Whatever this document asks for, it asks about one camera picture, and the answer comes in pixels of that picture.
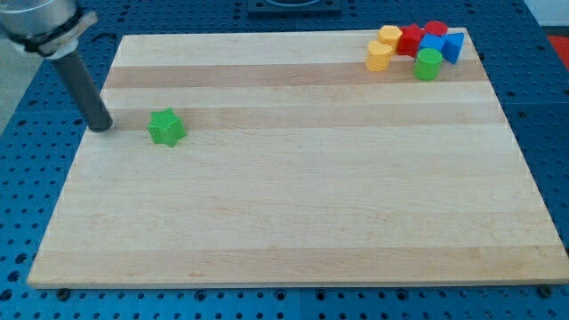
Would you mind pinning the blue cube block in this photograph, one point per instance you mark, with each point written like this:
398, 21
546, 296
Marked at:
434, 42

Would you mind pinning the green cylinder block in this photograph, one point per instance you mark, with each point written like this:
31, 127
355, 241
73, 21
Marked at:
427, 64

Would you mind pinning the red cylinder block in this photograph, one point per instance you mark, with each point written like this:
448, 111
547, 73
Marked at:
436, 28

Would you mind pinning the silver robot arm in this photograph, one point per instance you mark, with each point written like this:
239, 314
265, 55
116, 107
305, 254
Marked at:
51, 29

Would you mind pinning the yellow heart block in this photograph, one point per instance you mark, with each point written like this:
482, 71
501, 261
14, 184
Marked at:
378, 56

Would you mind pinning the red star block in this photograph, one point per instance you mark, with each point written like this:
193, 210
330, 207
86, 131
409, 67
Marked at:
410, 40

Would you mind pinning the blue triangle block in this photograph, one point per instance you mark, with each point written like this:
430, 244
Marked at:
452, 47

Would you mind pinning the wooden board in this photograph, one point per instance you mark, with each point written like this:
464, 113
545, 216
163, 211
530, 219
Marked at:
300, 167

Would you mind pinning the green star block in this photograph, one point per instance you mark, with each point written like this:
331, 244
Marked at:
165, 127

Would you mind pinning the yellow hexagon block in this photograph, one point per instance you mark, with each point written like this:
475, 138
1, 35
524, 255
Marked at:
390, 35

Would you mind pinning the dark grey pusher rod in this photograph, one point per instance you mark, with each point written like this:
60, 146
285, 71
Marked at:
78, 80

